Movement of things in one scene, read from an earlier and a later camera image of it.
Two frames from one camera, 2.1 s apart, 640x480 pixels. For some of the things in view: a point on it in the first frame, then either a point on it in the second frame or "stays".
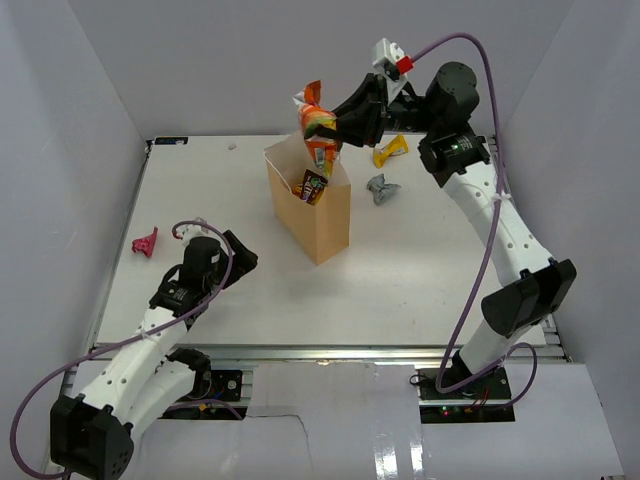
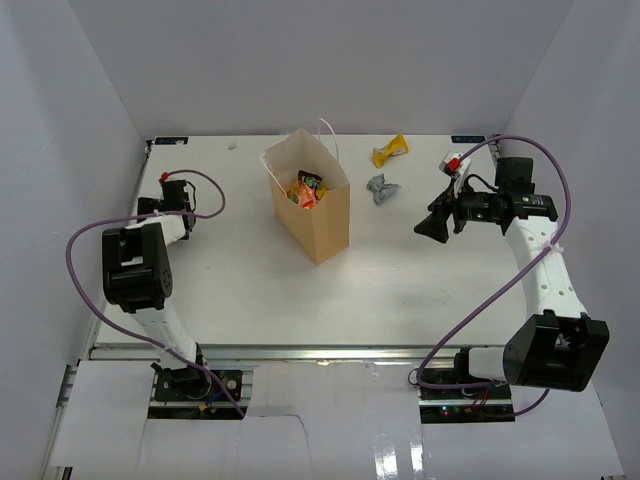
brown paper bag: x=321 y=230 stays
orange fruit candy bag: x=313 y=116 to x=308 y=196
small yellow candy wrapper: x=396 y=146 stays
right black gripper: x=359 y=119 to x=435 y=225
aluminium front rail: x=334 y=353 stays
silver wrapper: x=379 y=189 stays
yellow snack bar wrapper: x=297 y=190 to x=321 y=192
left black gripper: x=244 y=259 to x=148 y=206
